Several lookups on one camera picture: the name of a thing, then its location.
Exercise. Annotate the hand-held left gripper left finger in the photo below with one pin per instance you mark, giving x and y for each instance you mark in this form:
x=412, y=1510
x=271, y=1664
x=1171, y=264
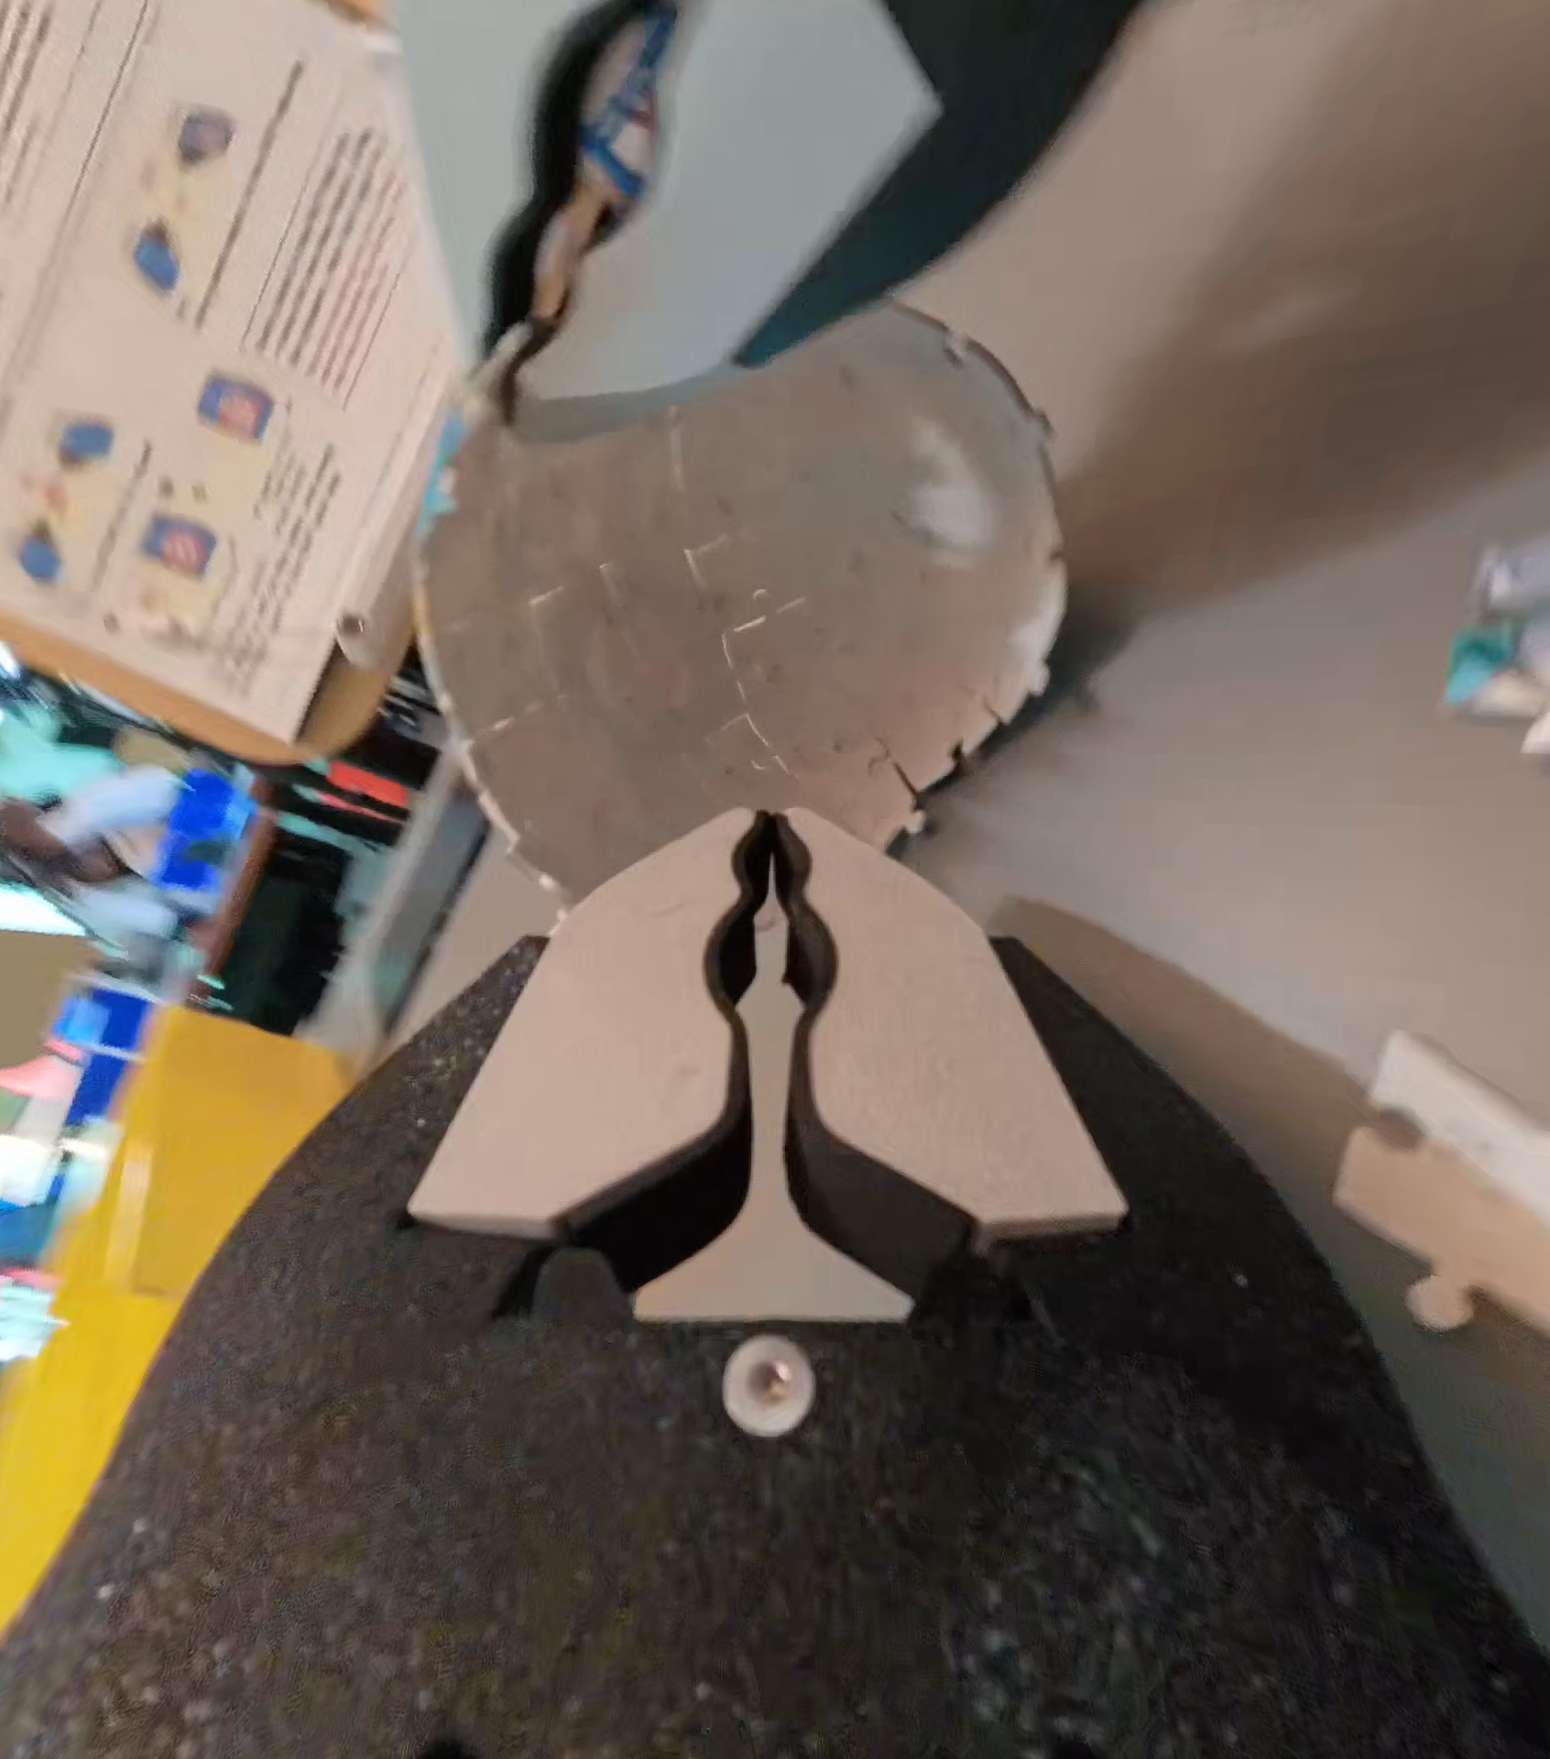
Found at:
x=596, y=1085

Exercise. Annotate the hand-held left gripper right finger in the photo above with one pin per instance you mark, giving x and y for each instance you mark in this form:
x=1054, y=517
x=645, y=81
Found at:
x=940, y=1085

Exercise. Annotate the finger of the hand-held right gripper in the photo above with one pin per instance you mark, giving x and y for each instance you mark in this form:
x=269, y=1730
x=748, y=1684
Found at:
x=473, y=110
x=775, y=178

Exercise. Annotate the partly built puzzle ball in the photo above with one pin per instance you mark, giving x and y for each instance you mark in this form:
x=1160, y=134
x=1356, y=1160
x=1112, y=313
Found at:
x=720, y=618

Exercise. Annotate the white loose puzzle piece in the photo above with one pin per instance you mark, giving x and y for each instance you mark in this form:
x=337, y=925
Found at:
x=1490, y=1195

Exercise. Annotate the yellow plastic bin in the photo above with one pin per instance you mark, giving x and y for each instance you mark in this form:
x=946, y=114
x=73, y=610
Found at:
x=171, y=1167

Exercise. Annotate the printed instruction sheet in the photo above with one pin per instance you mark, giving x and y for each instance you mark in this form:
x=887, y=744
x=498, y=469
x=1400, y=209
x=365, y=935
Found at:
x=101, y=343

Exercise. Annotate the wooden instruction board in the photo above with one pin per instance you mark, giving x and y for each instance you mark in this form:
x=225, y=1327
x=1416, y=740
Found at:
x=33, y=640

